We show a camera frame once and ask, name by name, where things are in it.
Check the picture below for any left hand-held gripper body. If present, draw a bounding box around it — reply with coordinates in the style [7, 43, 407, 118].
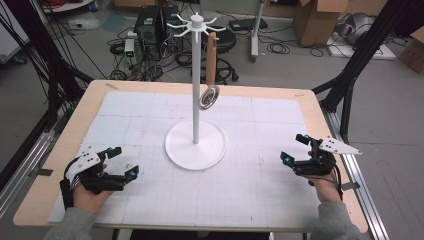
[59, 145, 130, 196]

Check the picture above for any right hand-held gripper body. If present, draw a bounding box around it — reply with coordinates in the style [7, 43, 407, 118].
[292, 135, 364, 178]

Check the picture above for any white hook rack stand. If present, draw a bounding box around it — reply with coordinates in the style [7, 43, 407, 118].
[164, 11, 228, 172]

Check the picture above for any wooden handled metal skimmer spoon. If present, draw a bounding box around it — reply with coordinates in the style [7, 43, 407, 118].
[198, 31, 221, 112]

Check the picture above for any person's left hand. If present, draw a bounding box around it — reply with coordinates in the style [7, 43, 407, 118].
[71, 181, 115, 215]

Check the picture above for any person's right hand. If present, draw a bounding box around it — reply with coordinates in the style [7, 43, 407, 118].
[308, 176, 343, 204]

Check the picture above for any white grid mat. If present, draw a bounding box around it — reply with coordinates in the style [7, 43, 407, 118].
[47, 90, 322, 230]

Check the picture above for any white device with green light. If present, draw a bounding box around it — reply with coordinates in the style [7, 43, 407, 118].
[123, 31, 138, 65]

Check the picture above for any large open cardboard box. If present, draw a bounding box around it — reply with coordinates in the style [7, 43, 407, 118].
[292, 0, 350, 48]

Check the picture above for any black round stool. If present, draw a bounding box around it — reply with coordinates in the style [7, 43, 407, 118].
[199, 25, 237, 55]

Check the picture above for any grey round appliance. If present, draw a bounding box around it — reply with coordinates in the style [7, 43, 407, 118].
[336, 12, 376, 46]

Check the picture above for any black flat floor box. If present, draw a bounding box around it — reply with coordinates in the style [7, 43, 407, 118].
[228, 17, 269, 32]

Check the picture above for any black computer tower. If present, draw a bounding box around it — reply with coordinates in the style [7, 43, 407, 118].
[133, 4, 181, 52]

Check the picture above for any small cardboard box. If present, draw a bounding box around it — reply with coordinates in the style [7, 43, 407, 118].
[397, 26, 424, 75]

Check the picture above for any aluminium rail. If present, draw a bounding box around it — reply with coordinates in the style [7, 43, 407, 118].
[321, 107, 390, 240]
[0, 130, 57, 218]

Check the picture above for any tangle of black floor cables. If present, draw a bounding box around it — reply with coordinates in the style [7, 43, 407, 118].
[107, 29, 240, 85]

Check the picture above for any coiled black cable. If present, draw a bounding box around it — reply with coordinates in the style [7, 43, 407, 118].
[266, 42, 291, 56]

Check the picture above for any black metal frame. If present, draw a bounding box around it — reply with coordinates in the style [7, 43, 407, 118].
[312, 0, 424, 145]
[0, 0, 95, 192]

